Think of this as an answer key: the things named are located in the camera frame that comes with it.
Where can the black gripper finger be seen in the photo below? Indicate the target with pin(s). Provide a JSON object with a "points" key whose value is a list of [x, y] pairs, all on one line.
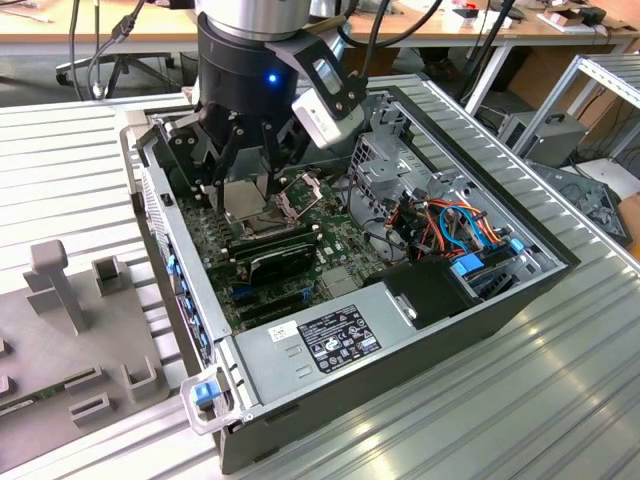
{"points": [[271, 155], [185, 145]]}

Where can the silver CPU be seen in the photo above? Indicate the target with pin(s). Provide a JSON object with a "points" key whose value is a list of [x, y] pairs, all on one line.
{"points": [[242, 200]]}

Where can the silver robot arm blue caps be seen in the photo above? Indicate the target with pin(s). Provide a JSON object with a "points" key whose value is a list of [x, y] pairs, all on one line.
{"points": [[250, 15]]}

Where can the CPU socket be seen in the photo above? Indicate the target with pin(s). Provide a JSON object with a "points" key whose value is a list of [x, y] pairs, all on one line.
{"points": [[260, 227]]}

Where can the black RAM slot bank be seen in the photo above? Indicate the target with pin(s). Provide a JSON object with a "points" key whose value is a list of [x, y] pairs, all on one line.
{"points": [[270, 239]]}

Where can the green motherboard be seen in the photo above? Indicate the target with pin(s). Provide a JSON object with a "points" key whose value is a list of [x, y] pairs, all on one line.
{"points": [[330, 235]]}

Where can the office chair base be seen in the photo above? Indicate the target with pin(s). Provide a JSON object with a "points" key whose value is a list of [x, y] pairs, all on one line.
{"points": [[120, 65]]}

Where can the black graphics card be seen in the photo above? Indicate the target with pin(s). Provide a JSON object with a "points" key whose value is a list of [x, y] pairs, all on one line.
{"points": [[280, 262]]}

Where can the silver metal drive cage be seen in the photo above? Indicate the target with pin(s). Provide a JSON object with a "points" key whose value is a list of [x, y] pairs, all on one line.
{"points": [[405, 167]]}

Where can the silver chipset heatsink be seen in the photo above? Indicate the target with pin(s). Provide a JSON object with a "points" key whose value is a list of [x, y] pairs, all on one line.
{"points": [[340, 285]]}

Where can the black expansion slot bank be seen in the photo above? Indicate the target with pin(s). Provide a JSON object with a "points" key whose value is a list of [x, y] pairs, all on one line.
{"points": [[270, 305]]}

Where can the brown shoe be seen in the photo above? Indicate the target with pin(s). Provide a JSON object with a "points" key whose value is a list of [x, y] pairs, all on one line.
{"points": [[442, 69]]}

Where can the grey power supply with label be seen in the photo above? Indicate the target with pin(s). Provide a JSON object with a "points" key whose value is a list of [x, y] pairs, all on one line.
{"points": [[280, 365]]}

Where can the hard disk in blue carrier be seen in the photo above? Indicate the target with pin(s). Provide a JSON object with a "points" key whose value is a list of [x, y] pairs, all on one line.
{"points": [[467, 265]]}

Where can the white box red label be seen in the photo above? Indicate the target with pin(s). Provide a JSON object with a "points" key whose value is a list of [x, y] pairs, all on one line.
{"points": [[457, 20]]}

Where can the grey parts rack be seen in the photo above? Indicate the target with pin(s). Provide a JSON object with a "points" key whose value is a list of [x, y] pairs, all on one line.
{"points": [[50, 340]]}

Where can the blue case latch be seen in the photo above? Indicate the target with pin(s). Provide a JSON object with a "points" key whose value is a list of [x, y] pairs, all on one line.
{"points": [[205, 394]]}

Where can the black tripod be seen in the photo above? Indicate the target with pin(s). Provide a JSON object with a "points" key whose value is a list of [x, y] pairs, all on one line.
{"points": [[494, 30]]}

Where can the open black PC case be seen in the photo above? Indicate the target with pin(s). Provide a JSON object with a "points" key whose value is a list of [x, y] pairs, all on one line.
{"points": [[400, 380]]}

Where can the large brown cardboard box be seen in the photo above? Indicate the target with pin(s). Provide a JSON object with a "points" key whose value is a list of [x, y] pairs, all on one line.
{"points": [[537, 70]]}

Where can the green RAM stick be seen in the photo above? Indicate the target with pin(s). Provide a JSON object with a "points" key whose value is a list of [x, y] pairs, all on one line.
{"points": [[20, 404]]}

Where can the dark plastic case panel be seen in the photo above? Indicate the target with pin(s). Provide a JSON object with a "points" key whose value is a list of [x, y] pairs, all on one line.
{"points": [[590, 200]]}

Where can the brown cardboard tray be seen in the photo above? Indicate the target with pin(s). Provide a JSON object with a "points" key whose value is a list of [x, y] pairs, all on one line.
{"points": [[565, 21]]}

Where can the small brown cardboard box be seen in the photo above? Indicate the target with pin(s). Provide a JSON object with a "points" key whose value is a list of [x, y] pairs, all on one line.
{"points": [[632, 215]]}

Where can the silver camera on black bracket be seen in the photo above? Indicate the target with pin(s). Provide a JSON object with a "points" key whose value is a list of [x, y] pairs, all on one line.
{"points": [[325, 125]]}

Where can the wooden desk white frame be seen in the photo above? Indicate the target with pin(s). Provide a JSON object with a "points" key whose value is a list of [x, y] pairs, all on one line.
{"points": [[30, 27], [525, 27]]}

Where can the aluminium profile frame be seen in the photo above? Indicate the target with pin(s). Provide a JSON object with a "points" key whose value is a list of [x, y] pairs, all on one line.
{"points": [[615, 75]]}

